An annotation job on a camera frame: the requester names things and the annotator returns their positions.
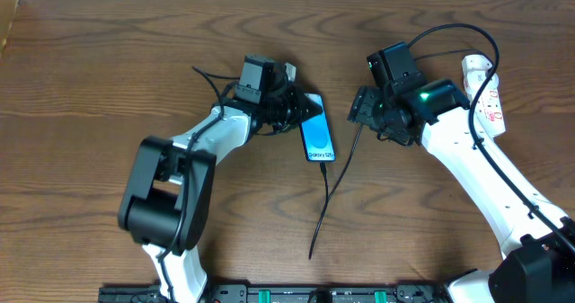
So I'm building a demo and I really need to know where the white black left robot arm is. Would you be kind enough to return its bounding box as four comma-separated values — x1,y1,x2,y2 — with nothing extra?
118,55,323,302

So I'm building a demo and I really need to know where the brown cardboard side panel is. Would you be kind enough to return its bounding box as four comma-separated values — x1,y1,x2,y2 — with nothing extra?
0,0,19,53

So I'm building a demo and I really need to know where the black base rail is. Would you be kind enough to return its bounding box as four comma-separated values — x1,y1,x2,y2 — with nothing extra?
97,283,450,303

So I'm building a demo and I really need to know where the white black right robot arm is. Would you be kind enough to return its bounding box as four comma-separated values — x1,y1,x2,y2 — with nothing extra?
348,42,574,302

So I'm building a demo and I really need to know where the blue Galaxy smartphone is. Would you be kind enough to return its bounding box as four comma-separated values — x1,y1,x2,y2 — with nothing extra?
300,94,336,162

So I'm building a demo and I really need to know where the white USB charger plug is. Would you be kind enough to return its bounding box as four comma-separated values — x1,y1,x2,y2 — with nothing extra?
462,54,492,90

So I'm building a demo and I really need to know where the black charger cable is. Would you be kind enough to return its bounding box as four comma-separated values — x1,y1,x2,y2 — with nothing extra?
307,49,495,261

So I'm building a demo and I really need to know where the white power strip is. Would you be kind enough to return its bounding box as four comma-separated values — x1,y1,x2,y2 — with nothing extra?
465,75,506,138

